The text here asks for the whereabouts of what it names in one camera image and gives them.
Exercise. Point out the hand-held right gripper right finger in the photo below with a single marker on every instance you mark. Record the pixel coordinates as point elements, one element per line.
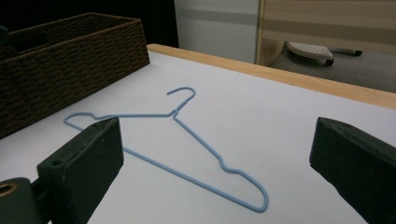
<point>358,165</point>

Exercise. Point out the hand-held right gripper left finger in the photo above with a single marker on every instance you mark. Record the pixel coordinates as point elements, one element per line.
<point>85,161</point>

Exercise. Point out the dark brown woven basket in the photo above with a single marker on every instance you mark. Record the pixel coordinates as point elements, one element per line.
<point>71,71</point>

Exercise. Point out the white steam iron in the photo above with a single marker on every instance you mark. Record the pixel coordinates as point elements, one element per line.
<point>311,51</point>

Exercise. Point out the white cabinet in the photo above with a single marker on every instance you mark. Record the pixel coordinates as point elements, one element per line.
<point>218,29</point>

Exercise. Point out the wooden bed frame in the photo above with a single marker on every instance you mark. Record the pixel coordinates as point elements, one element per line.
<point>327,25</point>

